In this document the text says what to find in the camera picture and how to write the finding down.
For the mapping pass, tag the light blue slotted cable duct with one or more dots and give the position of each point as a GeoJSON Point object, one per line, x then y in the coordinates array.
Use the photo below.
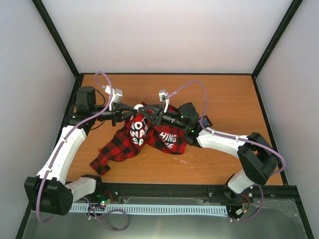
{"type": "Point", "coordinates": [160, 210]}

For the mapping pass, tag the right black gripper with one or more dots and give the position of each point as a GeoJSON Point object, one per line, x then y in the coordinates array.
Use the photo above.
{"type": "Point", "coordinates": [156, 119]}

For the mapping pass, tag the left black frame post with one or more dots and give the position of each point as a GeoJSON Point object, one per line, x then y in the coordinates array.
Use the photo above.
{"type": "Point", "coordinates": [41, 9]}

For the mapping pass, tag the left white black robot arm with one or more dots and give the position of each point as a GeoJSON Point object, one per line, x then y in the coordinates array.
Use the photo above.
{"type": "Point", "coordinates": [48, 191]}

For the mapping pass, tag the red black plaid shirt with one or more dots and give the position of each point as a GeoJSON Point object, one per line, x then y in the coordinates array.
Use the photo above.
{"type": "Point", "coordinates": [128, 141]}

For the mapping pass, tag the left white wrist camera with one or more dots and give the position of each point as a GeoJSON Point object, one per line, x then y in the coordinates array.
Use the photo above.
{"type": "Point", "coordinates": [115, 96]}

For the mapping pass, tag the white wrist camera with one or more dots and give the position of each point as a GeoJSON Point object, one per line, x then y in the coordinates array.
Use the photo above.
{"type": "Point", "coordinates": [164, 98]}
{"type": "Point", "coordinates": [115, 96]}

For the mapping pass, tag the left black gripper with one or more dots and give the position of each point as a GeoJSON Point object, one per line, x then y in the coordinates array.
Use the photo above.
{"type": "Point", "coordinates": [117, 112]}

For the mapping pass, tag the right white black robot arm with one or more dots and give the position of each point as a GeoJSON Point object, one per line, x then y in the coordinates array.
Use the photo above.
{"type": "Point", "coordinates": [257, 158]}

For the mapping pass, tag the small black square tray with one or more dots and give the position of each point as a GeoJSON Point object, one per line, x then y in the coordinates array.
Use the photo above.
{"type": "Point", "coordinates": [206, 122]}

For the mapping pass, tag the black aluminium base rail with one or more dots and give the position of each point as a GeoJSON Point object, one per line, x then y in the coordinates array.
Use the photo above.
{"type": "Point", "coordinates": [117, 192]}

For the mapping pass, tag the right black frame post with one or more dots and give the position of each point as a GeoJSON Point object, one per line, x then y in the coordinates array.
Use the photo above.
{"type": "Point", "coordinates": [284, 23]}

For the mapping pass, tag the black frame post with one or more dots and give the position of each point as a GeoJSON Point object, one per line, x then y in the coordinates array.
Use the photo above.
{"type": "Point", "coordinates": [284, 23]}
{"type": "Point", "coordinates": [41, 9]}

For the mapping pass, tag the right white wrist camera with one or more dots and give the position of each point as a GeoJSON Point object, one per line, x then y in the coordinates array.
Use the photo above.
{"type": "Point", "coordinates": [164, 98]}

